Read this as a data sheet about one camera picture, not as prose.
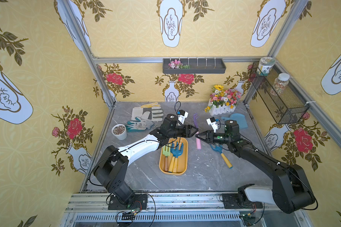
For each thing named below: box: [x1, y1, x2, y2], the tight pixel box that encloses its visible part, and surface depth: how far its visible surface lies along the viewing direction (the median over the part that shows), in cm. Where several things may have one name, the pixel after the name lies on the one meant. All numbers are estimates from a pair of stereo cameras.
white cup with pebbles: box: [111, 123, 127, 141], surface depth 97 cm
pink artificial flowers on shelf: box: [168, 59, 190, 70], surface depth 89 cm
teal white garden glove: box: [125, 116, 154, 132], surface depth 108 cm
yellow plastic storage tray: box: [159, 137, 189, 176], surface depth 87 cm
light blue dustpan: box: [220, 113, 249, 129], surface depth 112 cm
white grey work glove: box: [131, 106, 164, 122], surface depth 116 cm
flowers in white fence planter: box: [204, 84, 242, 116], surface depth 106 cm
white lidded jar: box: [256, 56, 276, 77], surface depth 87 cm
